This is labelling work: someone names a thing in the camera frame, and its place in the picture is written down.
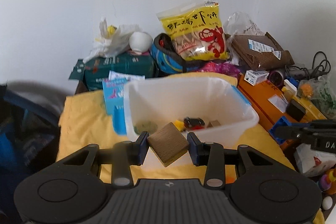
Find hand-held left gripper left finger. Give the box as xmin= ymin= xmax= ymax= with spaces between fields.
xmin=56 ymin=132 xmax=150 ymax=187

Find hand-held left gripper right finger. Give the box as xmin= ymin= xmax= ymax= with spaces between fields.
xmin=187 ymin=132 xmax=282 ymax=187

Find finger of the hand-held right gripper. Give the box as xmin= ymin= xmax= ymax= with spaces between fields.
xmin=274 ymin=126 xmax=306 ymax=139
xmin=308 ymin=120 xmax=336 ymax=128

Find dark blue toy brick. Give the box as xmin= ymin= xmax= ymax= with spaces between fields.
xmin=269 ymin=116 xmax=292 ymax=144

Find white plastic bin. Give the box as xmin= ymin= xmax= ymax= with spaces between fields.
xmin=123 ymin=76 xmax=260 ymax=165

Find yellow flat boxes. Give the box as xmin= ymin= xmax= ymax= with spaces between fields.
xmin=290 ymin=94 xmax=328 ymax=122

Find white bag with red print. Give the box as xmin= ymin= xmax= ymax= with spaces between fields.
xmin=293 ymin=144 xmax=336 ymax=178

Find small black block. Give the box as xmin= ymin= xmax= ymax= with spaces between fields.
xmin=286 ymin=101 xmax=306 ymax=122

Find black toy car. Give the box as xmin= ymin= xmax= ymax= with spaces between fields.
xmin=183 ymin=116 xmax=205 ymax=131

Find clear bag of green pieces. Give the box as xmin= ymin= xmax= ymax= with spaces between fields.
xmin=298 ymin=76 xmax=336 ymax=119

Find orange box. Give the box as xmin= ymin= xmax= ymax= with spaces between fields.
xmin=238 ymin=74 xmax=294 ymax=153

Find small white blue box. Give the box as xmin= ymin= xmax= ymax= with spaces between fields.
xmin=283 ymin=80 xmax=298 ymax=96

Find purple round device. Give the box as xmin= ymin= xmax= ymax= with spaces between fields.
xmin=269 ymin=70 xmax=285 ymax=86

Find light blue paper box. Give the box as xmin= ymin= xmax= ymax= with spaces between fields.
xmin=102 ymin=78 xmax=128 ymax=135

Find yellow cloth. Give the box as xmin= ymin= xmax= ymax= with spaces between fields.
xmin=56 ymin=72 xmax=326 ymax=224

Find small white printed box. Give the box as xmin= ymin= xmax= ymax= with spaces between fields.
xmin=244 ymin=70 xmax=269 ymax=86

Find brown padded envelope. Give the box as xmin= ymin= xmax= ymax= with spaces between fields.
xmin=228 ymin=32 xmax=295 ymax=71

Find teal carton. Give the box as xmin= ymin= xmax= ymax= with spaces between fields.
xmin=69 ymin=52 xmax=158 ymax=90

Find pink tinsel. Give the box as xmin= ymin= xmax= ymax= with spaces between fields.
xmin=196 ymin=61 xmax=241 ymax=80

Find blue black pouch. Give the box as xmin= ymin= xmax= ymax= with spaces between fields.
xmin=150 ymin=33 xmax=208 ymax=75

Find white round cup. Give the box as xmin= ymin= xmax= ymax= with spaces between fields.
xmin=129 ymin=32 xmax=153 ymax=53

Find white plastic bag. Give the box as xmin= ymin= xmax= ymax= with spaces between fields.
xmin=83 ymin=17 xmax=142 ymax=63

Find yellow snack bag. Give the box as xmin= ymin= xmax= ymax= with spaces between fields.
xmin=156 ymin=0 xmax=230 ymax=61

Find clear plastic bag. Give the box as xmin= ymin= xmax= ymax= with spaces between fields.
xmin=224 ymin=11 xmax=265 ymax=37

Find dark blue chair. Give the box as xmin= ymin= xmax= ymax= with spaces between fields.
xmin=0 ymin=81 xmax=62 ymax=224

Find black cables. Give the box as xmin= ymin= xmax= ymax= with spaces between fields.
xmin=285 ymin=51 xmax=331 ymax=77

